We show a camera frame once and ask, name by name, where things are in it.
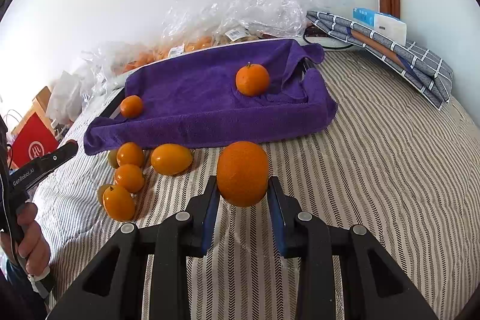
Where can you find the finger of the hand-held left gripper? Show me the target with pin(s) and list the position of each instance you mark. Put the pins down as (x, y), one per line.
(63, 153)

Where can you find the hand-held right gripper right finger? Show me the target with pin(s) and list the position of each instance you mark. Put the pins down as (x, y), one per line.
(278, 218)

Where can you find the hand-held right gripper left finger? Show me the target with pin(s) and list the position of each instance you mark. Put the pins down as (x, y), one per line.
(210, 218)

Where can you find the large round orange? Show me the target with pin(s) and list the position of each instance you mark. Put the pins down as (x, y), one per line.
(243, 173)

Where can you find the black tray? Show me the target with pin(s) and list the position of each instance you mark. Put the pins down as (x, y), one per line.
(109, 110)

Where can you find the person's left hand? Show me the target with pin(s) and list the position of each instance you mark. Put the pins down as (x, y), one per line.
(35, 241)

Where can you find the red paper bag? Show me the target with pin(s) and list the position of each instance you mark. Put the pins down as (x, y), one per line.
(32, 143)

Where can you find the greenish small orange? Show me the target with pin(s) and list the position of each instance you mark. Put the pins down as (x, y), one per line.
(111, 158)
(100, 195)

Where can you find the white plastic bag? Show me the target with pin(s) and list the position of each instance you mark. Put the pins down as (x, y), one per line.
(65, 97)

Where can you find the oval orange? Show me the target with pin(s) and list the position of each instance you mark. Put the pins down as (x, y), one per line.
(171, 158)

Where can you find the striped bed cover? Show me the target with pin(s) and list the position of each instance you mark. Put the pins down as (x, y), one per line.
(375, 192)

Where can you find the clear plastic bag of oranges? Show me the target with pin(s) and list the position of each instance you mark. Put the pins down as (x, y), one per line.
(247, 5)
(123, 59)

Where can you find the purple towel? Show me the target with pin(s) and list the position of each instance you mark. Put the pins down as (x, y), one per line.
(195, 102)

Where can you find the orange with stem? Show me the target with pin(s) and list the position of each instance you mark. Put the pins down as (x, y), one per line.
(252, 80)

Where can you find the white round plate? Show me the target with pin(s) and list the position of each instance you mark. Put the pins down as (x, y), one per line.
(330, 43)

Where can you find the folded checkered grey cloth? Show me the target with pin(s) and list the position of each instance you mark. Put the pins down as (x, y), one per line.
(420, 61)

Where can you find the blue and white box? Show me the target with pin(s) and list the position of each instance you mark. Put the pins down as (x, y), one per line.
(363, 15)

